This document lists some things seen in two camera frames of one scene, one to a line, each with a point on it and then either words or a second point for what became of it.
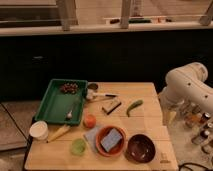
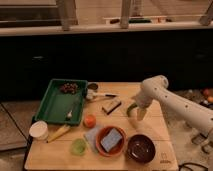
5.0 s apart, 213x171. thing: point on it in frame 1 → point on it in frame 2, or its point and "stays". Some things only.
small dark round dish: (92, 86) stays
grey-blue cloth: (90, 135) stays
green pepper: (134, 105) stays
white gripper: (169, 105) → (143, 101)
